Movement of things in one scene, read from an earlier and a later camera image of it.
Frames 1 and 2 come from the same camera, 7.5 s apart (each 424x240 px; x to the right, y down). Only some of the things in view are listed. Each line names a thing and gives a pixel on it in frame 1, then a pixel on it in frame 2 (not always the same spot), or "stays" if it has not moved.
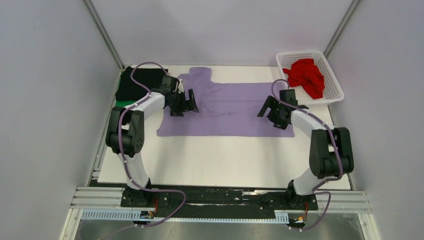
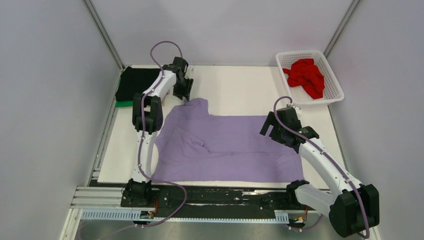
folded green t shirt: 124,103 stays
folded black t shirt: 127,90 stays
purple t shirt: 225,109 to 193,145
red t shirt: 306,73 stays
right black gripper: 270,103 to 271,120
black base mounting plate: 223,200 stays
